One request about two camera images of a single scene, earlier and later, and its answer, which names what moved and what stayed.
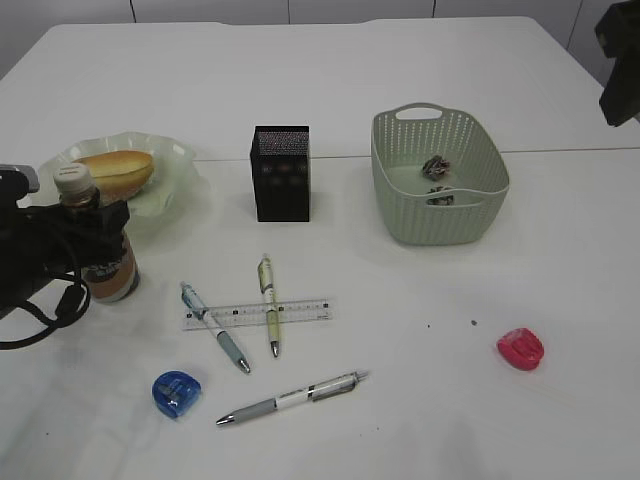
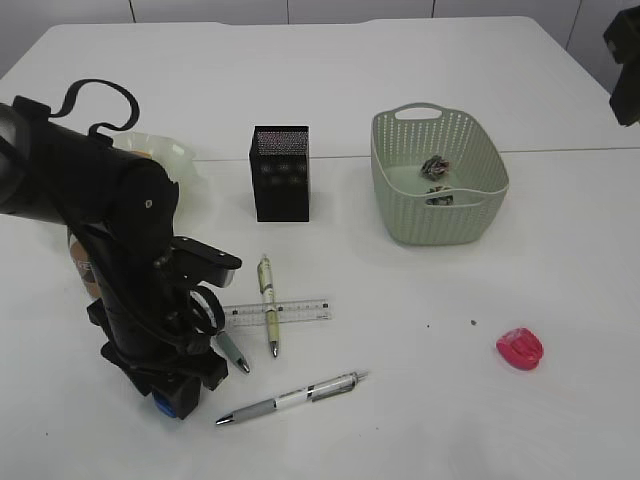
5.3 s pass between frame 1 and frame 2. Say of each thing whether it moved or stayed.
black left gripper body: moved
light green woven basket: stayed
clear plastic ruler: stayed
